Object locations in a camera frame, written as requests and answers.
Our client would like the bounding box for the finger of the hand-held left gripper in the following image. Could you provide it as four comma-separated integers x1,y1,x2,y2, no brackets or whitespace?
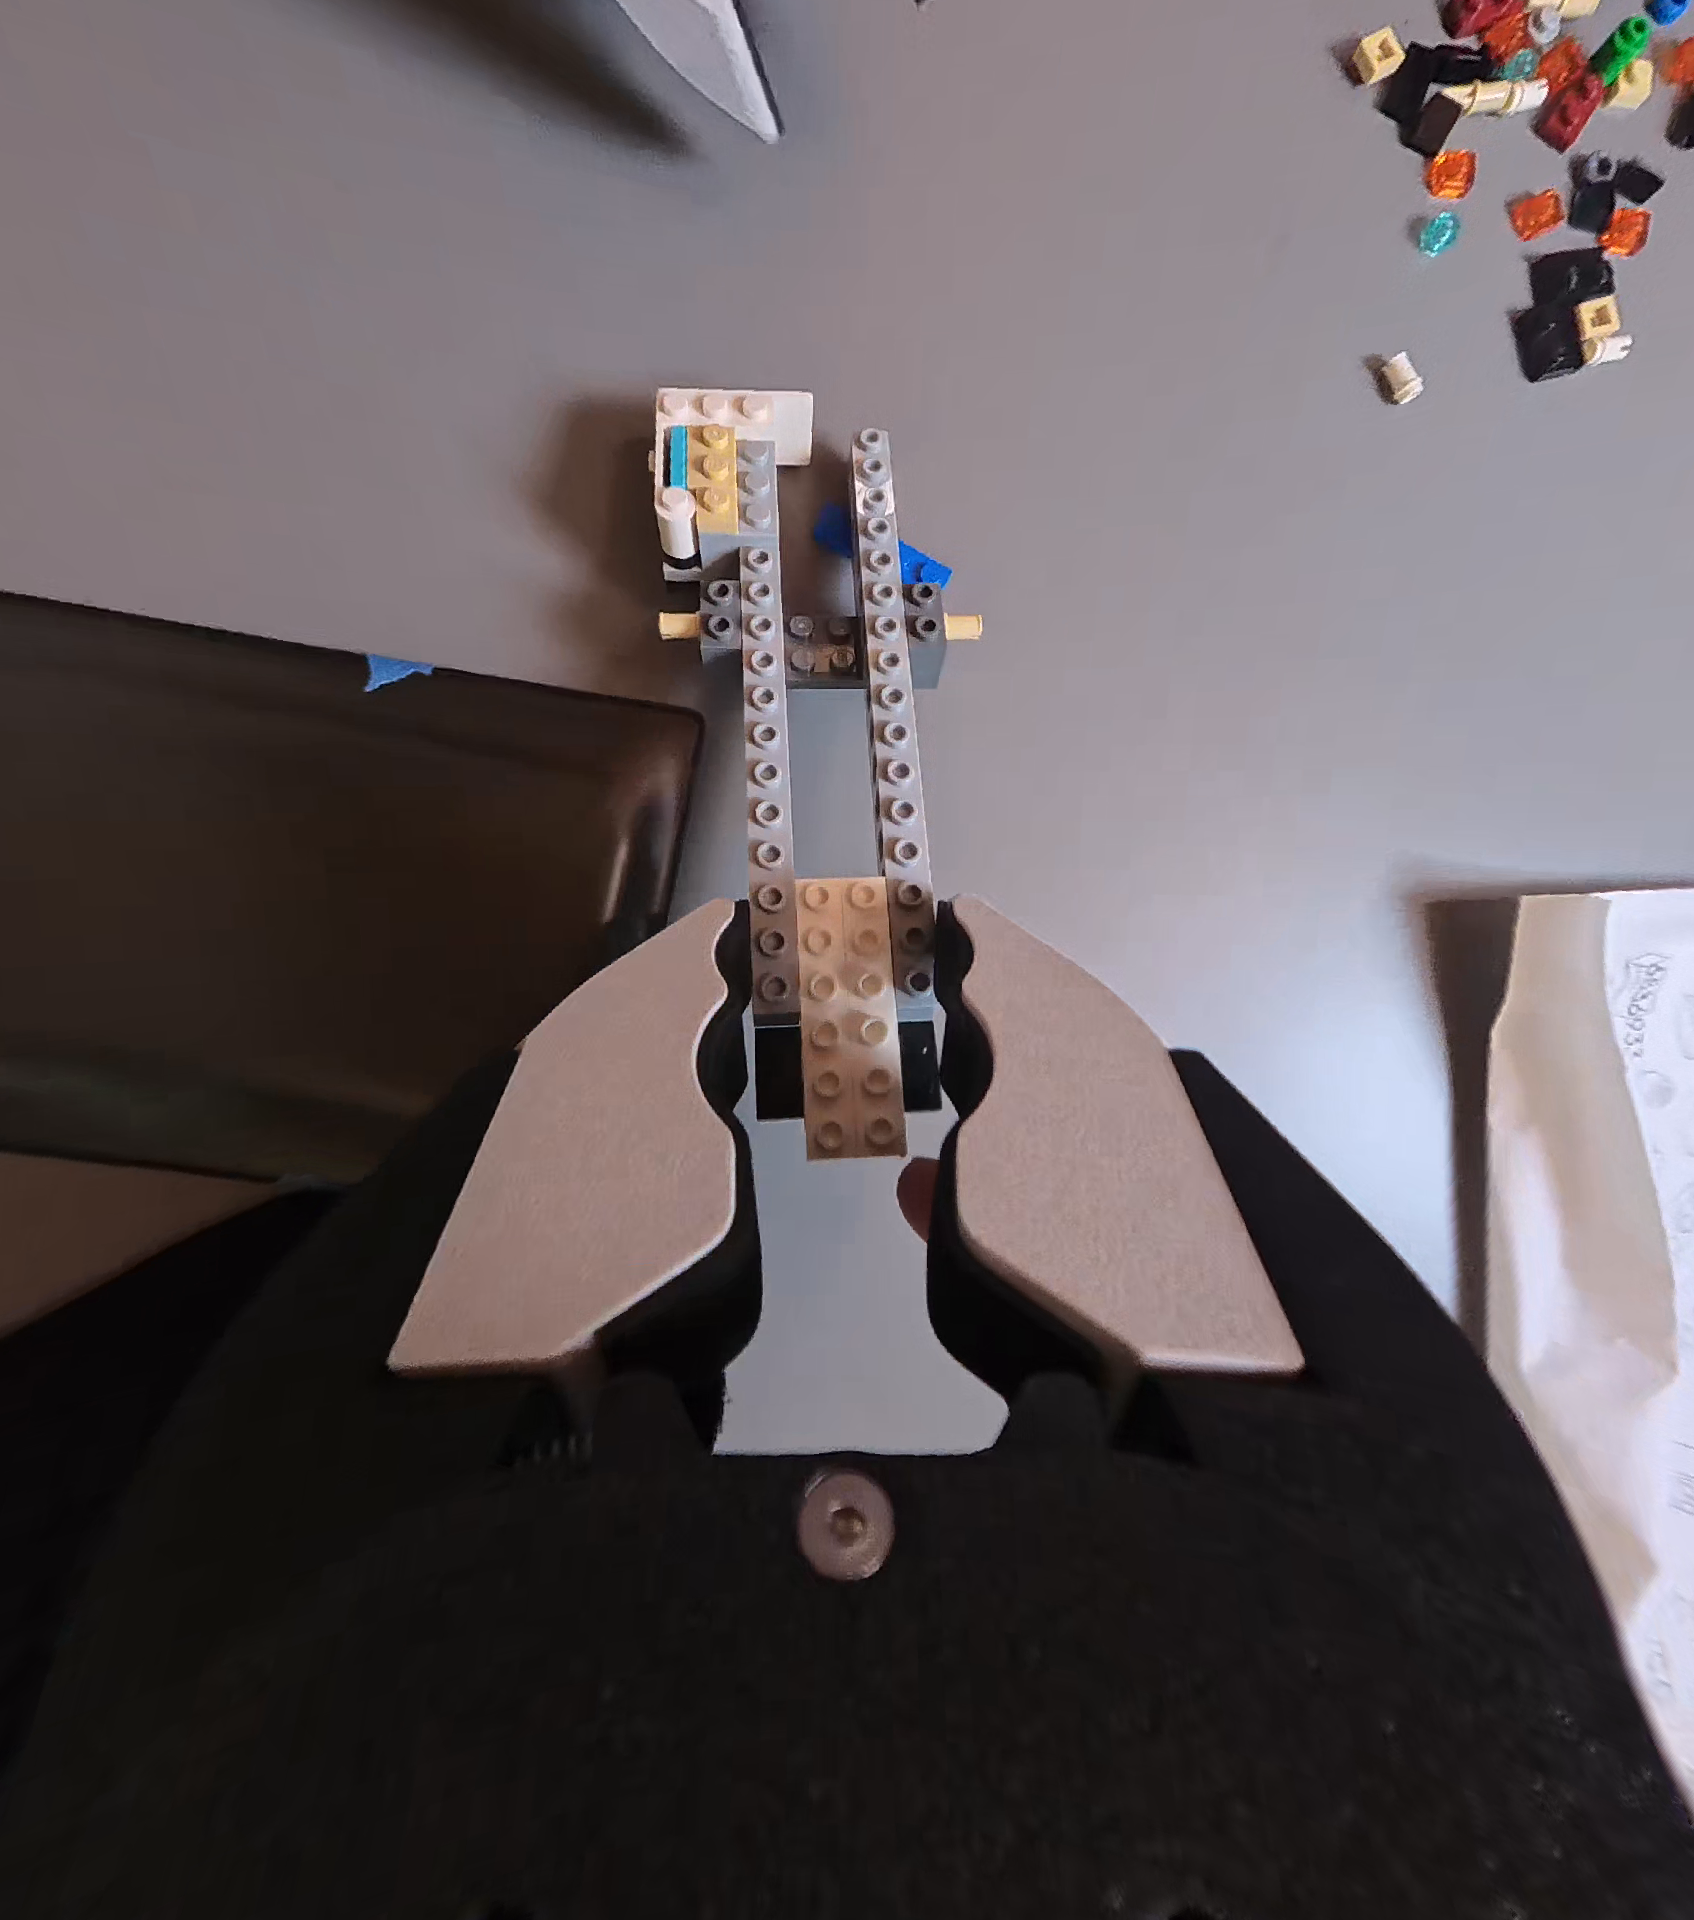
613,0,786,147

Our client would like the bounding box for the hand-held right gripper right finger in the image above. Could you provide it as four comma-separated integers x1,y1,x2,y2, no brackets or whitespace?
927,892,1308,1428

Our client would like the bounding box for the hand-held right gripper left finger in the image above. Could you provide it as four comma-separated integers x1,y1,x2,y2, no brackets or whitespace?
385,895,766,1428

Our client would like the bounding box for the long grey lego build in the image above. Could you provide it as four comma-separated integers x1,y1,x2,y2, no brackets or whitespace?
651,387,988,1167

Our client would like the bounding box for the blue lego plate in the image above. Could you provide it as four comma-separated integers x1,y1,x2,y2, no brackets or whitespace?
808,502,956,590

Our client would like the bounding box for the pile of small lego pieces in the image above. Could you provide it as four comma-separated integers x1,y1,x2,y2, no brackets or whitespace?
1344,0,1694,387

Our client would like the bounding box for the black glossy tray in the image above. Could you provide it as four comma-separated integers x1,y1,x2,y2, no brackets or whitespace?
0,570,707,1190

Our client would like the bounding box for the white printed paper bag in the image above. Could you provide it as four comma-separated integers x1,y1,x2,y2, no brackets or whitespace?
1480,884,1694,1920

